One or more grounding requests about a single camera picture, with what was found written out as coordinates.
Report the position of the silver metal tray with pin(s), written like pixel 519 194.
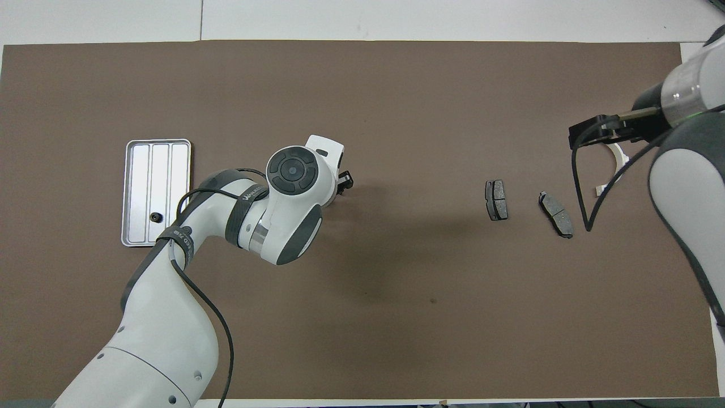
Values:
pixel 141 187

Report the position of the long dark brake pad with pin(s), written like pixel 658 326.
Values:
pixel 556 215

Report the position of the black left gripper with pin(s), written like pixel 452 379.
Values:
pixel 345 181

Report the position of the brown table mat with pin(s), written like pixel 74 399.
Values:
pixel 408 283

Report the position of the short dark brake pad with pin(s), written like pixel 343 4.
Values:
pixel 497 199

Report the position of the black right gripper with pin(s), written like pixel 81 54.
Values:
pixel 614 127

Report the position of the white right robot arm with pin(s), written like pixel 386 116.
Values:
pixel 685 181

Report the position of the white semicircular bracket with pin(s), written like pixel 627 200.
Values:
pixel 617 153

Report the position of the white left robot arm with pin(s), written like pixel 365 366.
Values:
pixel 164 328

